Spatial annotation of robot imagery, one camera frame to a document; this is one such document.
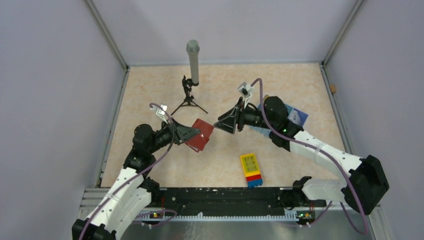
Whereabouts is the yellow red blue toy block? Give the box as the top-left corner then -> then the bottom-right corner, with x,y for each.
240,153 -> 263,188

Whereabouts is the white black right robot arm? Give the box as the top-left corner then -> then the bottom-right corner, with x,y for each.
213,96 -> 390,216

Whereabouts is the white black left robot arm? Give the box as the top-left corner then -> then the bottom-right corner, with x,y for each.
71,119 -> 201,240

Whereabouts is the red leather card holder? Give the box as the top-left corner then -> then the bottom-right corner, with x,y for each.
185,118 -> 214,153

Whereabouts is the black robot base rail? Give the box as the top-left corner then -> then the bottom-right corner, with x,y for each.
148,187 -> 327,217

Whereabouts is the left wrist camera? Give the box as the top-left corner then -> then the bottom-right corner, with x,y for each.
153,104 -> 168,124

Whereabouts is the black tripod stand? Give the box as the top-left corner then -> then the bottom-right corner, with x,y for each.
171,75 -> 209,115

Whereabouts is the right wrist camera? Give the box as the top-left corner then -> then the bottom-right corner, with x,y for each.
237,82 -> 254,108

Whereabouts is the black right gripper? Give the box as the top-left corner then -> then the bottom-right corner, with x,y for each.
214,97 -> 275,134

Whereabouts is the small tan object on rail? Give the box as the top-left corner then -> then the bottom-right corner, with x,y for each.
329,84 -> 337,94

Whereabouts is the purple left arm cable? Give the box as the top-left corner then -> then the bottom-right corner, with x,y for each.
77,102 -> 176,240

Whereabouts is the grey microphone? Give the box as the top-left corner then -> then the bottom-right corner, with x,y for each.
186,39 -> 200,86

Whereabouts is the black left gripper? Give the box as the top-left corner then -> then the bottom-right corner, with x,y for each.
148,116 -> 201,154

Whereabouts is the blue three-slot card box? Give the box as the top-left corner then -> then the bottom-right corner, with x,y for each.
250,103 -> 309,137

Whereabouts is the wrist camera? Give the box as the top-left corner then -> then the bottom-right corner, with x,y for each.
237,82 -> 254,108
153,104 -> 168,124

